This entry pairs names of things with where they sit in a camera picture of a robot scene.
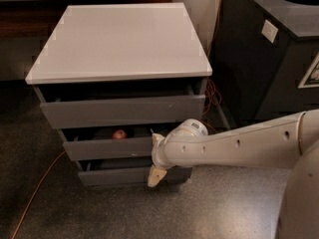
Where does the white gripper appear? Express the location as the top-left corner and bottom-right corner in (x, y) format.
(148, 132), (175, 187)

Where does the grey drawer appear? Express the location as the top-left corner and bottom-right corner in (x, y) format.
(62, 122), (198, 162)
(40, 95), (204, 128)
(78, 154), (193, 188)

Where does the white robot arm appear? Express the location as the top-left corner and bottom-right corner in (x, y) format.
(148, 110), (319, 239)

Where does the grey bottom drawer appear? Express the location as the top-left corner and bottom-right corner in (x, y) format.
(78, 154), (193, 188)

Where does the grey top drawer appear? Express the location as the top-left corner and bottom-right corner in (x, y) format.
(40, 95), (204, 128)

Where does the grey drawer cabinet white top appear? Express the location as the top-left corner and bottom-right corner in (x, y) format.
(26, 3), (212, 183)

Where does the red apple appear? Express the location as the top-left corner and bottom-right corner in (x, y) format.
(112, 129), (128, 139)

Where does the black trash bin cabinet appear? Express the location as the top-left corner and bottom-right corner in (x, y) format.
(210, 0), (319, 124)

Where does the framed sign on bin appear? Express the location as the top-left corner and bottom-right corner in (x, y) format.
(298, 52), (319, 89)

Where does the white label on bin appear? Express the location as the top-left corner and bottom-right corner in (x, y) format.
(261, 20), (278, 43)

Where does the orange extension cable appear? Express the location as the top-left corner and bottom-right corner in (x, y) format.
(10, 0), (233, 239)

